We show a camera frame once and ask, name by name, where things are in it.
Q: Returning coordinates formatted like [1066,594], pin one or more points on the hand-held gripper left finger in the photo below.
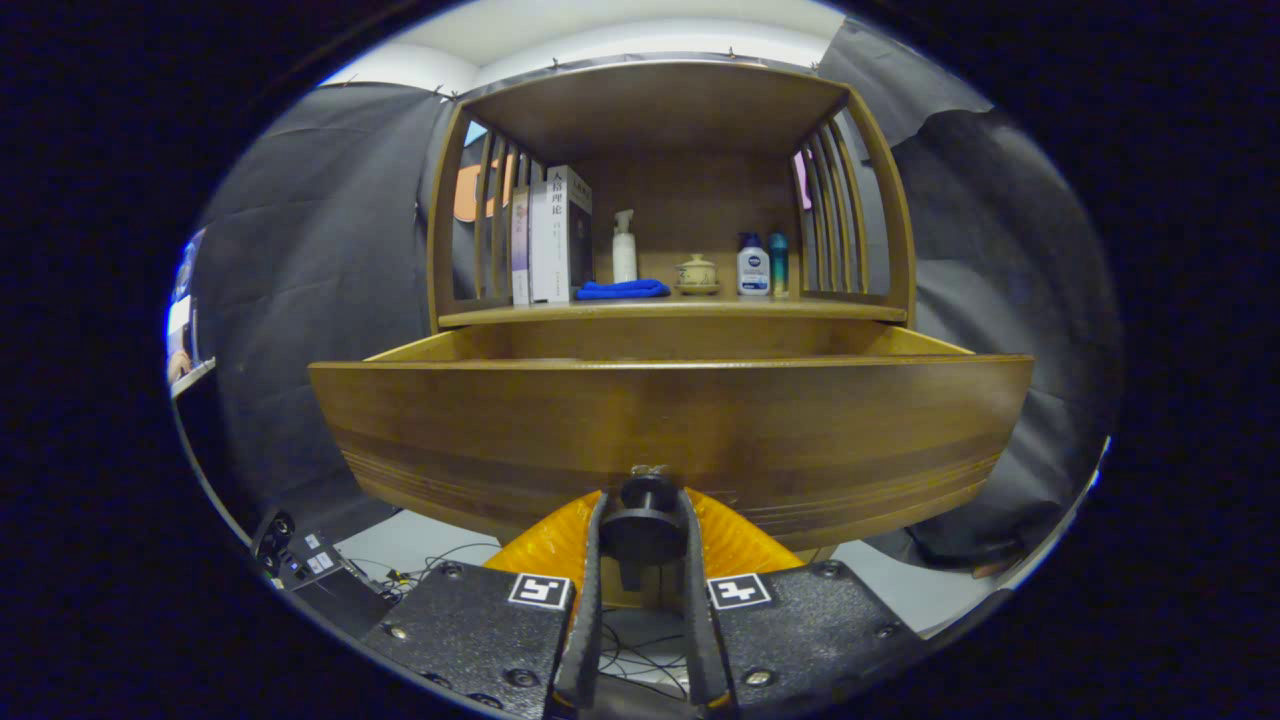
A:
[470,630]

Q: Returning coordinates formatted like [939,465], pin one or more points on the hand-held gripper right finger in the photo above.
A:
[810,630]

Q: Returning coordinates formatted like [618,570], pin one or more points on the wooden drawer with black knob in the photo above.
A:
[700,420]

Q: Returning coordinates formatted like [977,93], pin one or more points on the wooden countertop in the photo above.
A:
[700,309]

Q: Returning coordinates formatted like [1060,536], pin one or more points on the brown wooden cabinet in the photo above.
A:
[660,110]

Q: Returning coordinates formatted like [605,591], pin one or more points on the black electronic device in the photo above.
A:
[330,585]

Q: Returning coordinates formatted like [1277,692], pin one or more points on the white lotion bottle blue cap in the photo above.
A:
[753,270]

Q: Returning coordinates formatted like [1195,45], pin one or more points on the teal bottle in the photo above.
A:
[778,265]

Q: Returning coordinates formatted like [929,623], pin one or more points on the folded blue cloth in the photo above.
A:
[620,290]

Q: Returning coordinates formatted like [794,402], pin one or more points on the beige lidded teacup with saucer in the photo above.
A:
[696,275]

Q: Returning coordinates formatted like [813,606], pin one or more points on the small white shelf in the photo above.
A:
[190,378]

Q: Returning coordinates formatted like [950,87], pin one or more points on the thin pale purple book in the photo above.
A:
[520,250]

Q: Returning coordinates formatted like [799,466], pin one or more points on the plain white book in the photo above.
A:
[538,250]

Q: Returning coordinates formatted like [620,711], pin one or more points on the white pump bottle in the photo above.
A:
[625,255]

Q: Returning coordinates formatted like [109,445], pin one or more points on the black backdrop cloth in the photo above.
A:
[320,250]

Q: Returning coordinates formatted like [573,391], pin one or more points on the white book with dark cover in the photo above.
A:
[575,230]

